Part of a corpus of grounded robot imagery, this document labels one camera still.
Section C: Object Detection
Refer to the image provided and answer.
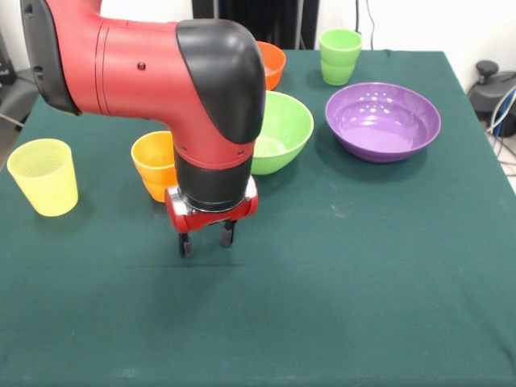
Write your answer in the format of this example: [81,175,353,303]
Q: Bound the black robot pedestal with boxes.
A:
[191,0,319,50]

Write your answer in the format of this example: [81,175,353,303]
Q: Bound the yellow cup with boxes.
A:
[6,138,79,218]

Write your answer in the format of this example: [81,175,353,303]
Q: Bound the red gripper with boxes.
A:
[164,176,260,260]

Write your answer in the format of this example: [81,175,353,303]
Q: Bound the green cup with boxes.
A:
[318,28,364,86]

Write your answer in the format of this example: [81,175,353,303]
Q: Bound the purple bowl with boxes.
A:
[325,81,443,164]

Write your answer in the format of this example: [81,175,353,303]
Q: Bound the grey office chair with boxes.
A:
[0,52,44,140]

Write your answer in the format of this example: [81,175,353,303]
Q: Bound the red-orange bowl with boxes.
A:
[256,40,287,92]

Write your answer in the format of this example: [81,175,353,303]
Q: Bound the orange cup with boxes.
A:
[130,130,179,202]

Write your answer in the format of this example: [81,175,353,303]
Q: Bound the dark green tablecloth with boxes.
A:
[0,47,516,387]

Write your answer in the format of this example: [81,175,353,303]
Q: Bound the black wall cable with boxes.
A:
[353,0,377,50]

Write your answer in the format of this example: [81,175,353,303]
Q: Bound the tangle of cables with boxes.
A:
[485,84,516,177]

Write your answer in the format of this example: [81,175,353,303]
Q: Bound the green bowl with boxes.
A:
[250,89,315,176]

